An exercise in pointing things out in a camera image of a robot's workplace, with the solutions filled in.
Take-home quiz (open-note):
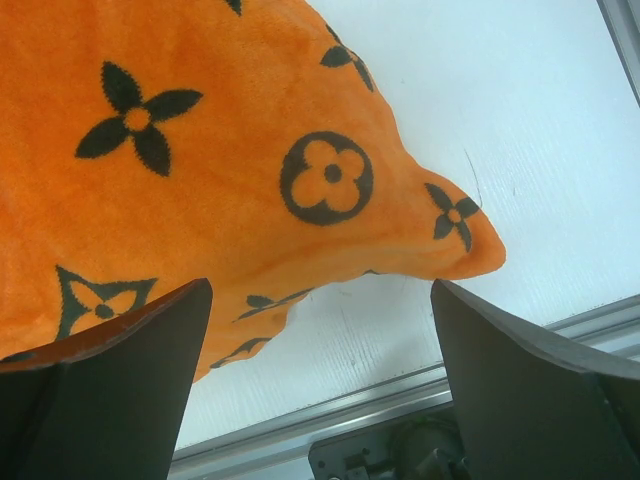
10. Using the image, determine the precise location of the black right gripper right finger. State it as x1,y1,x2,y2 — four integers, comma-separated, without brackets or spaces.
431,280,639,479

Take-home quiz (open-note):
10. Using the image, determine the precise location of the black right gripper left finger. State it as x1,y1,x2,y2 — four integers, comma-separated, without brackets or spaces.
1,279,213,479

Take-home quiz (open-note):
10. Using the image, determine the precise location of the orange patterned plush pillowcase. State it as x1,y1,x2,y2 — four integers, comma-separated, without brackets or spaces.
1,1,506,377

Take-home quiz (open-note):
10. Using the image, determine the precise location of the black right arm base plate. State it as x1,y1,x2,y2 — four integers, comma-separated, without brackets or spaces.
308,414,471,480

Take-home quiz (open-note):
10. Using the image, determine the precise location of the aluminium front rail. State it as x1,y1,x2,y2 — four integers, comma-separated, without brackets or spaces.
168,296,639,479

